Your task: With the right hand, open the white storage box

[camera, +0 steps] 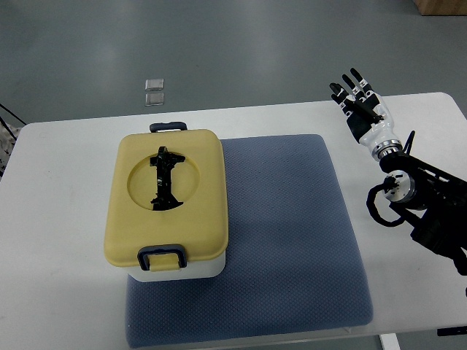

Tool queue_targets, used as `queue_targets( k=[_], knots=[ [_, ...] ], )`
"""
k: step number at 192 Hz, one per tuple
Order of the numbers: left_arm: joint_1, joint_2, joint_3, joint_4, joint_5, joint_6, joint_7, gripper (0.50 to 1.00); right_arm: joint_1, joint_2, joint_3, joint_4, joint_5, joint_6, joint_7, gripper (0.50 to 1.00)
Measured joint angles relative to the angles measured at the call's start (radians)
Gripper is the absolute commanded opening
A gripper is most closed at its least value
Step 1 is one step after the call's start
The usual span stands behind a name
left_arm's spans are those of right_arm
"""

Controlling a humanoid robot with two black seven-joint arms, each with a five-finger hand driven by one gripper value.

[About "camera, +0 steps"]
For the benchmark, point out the dark blue rear latch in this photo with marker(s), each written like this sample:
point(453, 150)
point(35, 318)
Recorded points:
point(167, 126)

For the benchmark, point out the blue grey cushion mat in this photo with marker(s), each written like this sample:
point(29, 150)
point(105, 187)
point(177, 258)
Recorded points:
point(292, 262)

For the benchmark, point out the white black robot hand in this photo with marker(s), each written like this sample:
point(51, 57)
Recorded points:
point(367, 116)

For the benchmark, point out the dark blue latch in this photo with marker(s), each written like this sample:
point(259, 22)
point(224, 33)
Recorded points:
point(168, 257)
point(167, 126)

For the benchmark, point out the dark blue front latch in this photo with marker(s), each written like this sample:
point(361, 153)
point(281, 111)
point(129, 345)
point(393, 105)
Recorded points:
point(168, 257)

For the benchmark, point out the yellow storage box lid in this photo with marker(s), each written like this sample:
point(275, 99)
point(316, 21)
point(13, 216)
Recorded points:
point(200, 224)

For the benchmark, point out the black lid handle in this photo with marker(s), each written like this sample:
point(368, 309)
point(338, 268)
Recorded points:
point(165, 162)

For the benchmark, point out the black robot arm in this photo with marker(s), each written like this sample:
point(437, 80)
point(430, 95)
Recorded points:
point(432, 201)

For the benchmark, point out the upper metal floor plate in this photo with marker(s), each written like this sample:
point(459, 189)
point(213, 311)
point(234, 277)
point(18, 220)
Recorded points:
point(154, 84)

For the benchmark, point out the black object at bottom right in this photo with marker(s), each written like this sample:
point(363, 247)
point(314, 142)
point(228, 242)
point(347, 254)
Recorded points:
point(452, 331)

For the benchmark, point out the brown cardboard box corner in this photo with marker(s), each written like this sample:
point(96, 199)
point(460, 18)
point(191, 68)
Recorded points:
point(441, 7)

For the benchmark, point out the patterned fabric at left edge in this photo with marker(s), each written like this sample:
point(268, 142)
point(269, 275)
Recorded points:
point(9, 137)

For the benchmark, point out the white storage box base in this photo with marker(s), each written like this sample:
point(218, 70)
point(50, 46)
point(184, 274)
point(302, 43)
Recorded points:
point(193, 270)

